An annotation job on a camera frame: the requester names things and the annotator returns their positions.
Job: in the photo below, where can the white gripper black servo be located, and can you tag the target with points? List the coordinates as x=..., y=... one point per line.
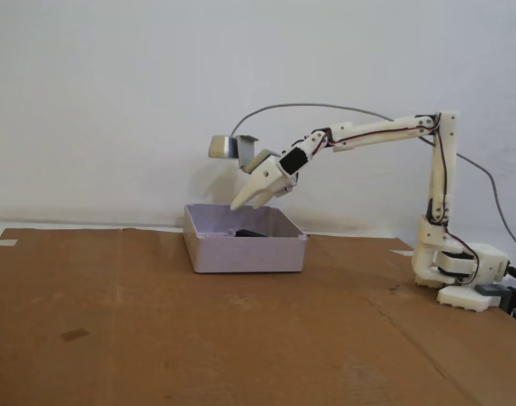
x=264, y=174

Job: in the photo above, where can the black rectangular block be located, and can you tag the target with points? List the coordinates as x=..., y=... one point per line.
x=249, y=233

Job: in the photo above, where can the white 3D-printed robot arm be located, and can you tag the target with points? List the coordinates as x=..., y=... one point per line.
x=442, y=169

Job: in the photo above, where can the white plastic box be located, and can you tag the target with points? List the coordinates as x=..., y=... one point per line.
x=241, y=258

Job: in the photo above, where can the grey webcam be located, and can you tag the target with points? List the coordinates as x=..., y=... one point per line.
x=220, y=146

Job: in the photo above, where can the white tape strip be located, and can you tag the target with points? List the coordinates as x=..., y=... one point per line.
x=6, y=243
x=404, y=252

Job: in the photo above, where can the brown cardboard sheet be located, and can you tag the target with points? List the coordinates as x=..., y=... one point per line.
x=156, y=338

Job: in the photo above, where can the grey black table clamp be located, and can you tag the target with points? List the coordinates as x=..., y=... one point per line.
x=490, y=291

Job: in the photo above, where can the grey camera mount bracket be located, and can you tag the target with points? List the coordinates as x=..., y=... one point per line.
x=246, y=152

